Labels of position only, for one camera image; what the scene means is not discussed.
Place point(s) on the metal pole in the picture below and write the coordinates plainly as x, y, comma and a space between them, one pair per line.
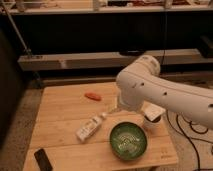
27, 50

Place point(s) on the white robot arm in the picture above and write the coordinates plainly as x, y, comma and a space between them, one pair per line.
139, 82

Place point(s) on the white plastic bottle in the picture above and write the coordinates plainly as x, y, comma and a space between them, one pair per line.
90, 127

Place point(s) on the metal shelf rail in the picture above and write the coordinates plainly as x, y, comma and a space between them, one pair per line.
107, 59

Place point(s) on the orange carrot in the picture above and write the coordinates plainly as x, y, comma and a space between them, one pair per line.
93, 96

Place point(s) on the black phone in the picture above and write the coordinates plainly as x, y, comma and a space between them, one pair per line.
43, 160

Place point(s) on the green bowl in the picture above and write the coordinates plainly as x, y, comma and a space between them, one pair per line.
128, 141

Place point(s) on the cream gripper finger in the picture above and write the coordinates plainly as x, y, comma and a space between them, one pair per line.
113, 110

